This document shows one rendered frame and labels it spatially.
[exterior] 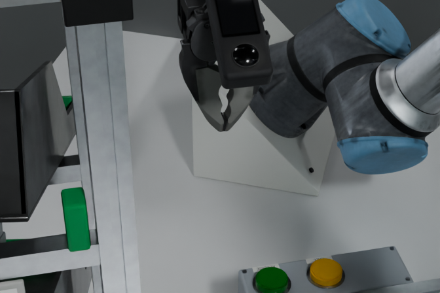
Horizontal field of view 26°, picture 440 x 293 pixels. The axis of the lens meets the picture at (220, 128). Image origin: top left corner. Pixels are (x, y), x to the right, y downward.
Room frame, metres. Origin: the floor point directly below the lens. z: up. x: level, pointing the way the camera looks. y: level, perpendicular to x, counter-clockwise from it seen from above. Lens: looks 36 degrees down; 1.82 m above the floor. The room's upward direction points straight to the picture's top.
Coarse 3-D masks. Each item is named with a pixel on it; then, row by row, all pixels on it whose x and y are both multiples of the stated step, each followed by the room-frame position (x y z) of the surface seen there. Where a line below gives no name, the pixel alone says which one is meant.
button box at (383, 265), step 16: (336, 256) 0.88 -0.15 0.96; (352, 256) 0.88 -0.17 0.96; (368, 256) 0.88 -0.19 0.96; (384, 256) 0.88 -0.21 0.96; (400, 256) 0.88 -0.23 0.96; (240, 272) 0.86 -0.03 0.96; (256, 272) 0.86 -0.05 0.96; (288, 272) 0.86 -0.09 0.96; (304, 272) 0.86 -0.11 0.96; (352, 272) 0.86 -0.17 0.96; (368, 272) 0.86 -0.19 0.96; (384, 272) 0.86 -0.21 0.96; (400, 272) 0.86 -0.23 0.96; (240, 288) 0.85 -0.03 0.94; (256, 288) 0.82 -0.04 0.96; (288, 288) 0.82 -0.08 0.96; (304, 288) 0.83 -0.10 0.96; (320, 288) 0.83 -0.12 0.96; (336, 288) 0.83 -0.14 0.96; (352, 288) 0.83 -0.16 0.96; (368, 288) 0.83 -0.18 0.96
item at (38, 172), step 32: (0, 96) 0.42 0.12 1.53; (32, 96) 0.45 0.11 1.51; (64, 96) 0.65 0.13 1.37; (0, 128) 0.41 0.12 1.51; (32, 128) 0.44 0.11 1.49; (64, 128) 0.55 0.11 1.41; (0, 160) 0.41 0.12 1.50; (32, 160) 0.42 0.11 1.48; (0, 192) 0.40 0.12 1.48; (32, 192) 0.41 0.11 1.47
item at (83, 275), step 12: (12, 240) 0.65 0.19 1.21; (36, 276) 0.60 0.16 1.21; (48, 276) 0.60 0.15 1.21; (60, 276) 0.46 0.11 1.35; (72, 276) 0.50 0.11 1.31; (84, 276) 0.56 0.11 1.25; (36, 288) 0.57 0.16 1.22; (48, 288) 0.57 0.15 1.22; (60, 288) 0.45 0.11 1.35; (72, 288) 0.50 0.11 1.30; (84, 288) 0.56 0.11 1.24
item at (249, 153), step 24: (264, 24) 1.38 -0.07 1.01; (192, 120) 1.17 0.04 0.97; (240, 120) 1.15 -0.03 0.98; (192, 144) 1.17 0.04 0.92; (216, 144) 1.16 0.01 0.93; (240, 144) 1.15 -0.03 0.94; (264, 144) 1.14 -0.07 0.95; (288, 144) 1.16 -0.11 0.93; (312, 144) 1.20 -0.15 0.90; (216, 168) 1.16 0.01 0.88; (240, 168) 1.15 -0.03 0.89; (264, 168) 1.14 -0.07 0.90; (288, 168) 1.13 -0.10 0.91; (312, 168) 1.15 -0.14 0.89; (312, 192) 1.12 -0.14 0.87
